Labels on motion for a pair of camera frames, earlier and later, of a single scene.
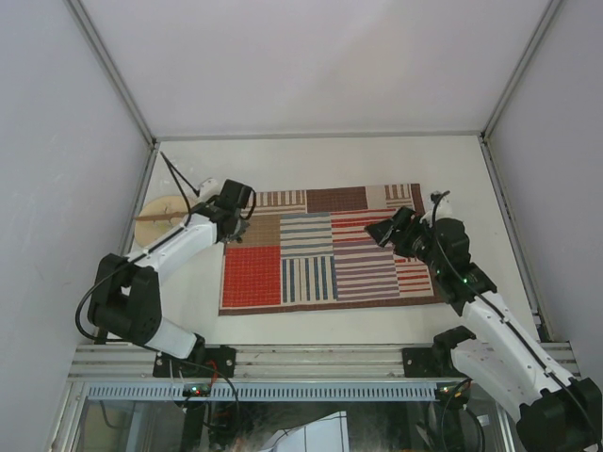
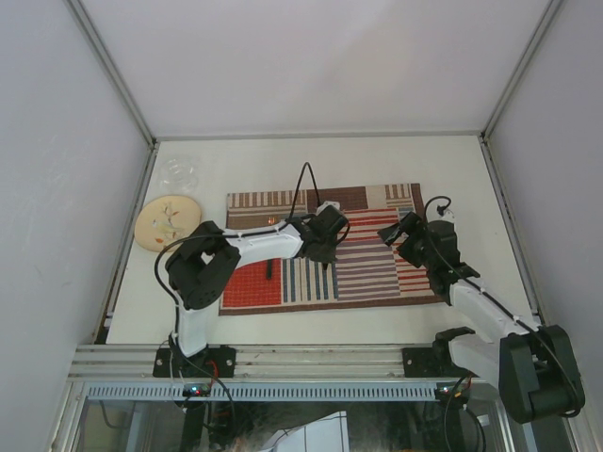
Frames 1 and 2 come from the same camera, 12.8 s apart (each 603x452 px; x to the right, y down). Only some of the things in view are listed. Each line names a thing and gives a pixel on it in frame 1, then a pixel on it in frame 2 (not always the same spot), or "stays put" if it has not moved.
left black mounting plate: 207,362 stays put
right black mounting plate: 420,363 stays put
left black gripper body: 239,221 to 326,253
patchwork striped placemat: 307,250 stays put
